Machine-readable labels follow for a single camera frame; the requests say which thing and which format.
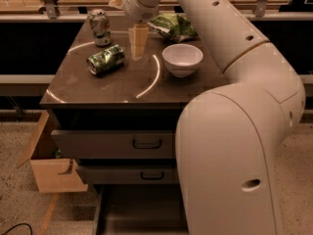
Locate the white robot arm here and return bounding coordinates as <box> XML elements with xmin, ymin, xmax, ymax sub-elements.
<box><xmin>122</xmin><ymin>0</ymin><xmax>305</xmax><ymax>235</ymax></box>

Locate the green chip bag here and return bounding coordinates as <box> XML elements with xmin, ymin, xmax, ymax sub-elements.
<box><xmin>148</xmin><ymin>13</ymin><xmax>198</xmax><ymax>43</ymax></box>

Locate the crushed green soda can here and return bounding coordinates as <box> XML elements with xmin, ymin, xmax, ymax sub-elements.
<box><xmin>86</xmin><ymin>45</ymin><xmax>125</xmax><ymax>75</ymax></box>

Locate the black cable on floor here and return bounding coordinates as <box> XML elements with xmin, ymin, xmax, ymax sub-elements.
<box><xmin>0</xmin><ymin>222</ymin><xmax>34</xmax><ymax>235</ymax></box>

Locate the grey middle drawer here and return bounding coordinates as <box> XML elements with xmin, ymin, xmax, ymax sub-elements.
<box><xmin>76</xmin><ymin>164</ymin><xmax>178</xmax><ymax>184</ymax></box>

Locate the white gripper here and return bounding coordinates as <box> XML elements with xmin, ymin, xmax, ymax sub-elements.
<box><xmin>109</xmin><ymin>0</ymin><xmax>160</xmax><ymax>61</ymax></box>

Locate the cardboard box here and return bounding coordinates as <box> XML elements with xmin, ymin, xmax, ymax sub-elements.
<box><xmin>17</xmin><ymin>111</ymin><xmax>88</xmax><ymax>193</ymax></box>

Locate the grey drawer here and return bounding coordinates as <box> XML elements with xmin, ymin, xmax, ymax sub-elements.
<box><xmin>51</xmin><ymin>130</ymin><xmax>174</xmax><ymax>159</ymax></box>
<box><xmin>92</xmin><ymin>184</ymin><xmax>189</xmax><ymax>235</ymax></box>
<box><xmin>76</xmin><ymin>164</ymin><xmax>178</xmax><ymax>184</ymax></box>

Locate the grey top drawer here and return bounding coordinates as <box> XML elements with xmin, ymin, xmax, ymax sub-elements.
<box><xmin>51</xmin><ymin>130</ymin><xmax>174</xmax><ymax>159</ymax></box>

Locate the grey drawer cabinet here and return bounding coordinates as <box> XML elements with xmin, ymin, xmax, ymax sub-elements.
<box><xmin>39</xmin><ymin>14</ymin><xmax>229</xmax><ymax>194</ymax></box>

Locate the grey bottom drawer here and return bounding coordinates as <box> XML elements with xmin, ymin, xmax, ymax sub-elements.
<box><xmin>92</xmin><ymin>184</ymin><xmax>189</xmax><ymax>235</ymax></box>

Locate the upright white green soda can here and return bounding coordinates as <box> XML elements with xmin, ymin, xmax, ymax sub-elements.
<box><xmin>89</xmin><ymin>9</ymin><xmax>111</xmax><ymax>47</ymax></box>

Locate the white bowl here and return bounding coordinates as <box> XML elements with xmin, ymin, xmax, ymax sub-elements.
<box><xmin>162</xmin><ymin>44</ymin><xmax>203</xmax><ymax>77</ymax></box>

